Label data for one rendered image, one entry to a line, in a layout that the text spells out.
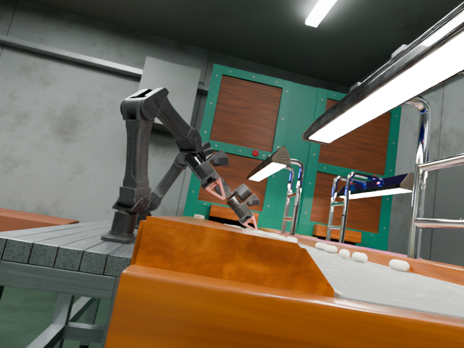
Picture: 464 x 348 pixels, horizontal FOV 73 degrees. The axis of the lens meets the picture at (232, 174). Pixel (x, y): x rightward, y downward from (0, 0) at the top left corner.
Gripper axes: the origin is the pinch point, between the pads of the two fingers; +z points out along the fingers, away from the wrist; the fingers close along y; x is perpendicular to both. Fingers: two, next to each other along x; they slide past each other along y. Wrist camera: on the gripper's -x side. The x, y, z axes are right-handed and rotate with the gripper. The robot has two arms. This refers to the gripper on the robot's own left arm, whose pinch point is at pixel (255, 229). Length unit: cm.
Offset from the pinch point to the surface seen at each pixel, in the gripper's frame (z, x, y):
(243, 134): -45, -39, 46
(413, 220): 6, -15, -93
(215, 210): -18.6, 7.0, 38.3
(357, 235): 51, -53, 38
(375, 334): -14, 16, -139
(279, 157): -20.8, -21.5, -33.7
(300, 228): 25, -29, 44
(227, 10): -172, -145, 153
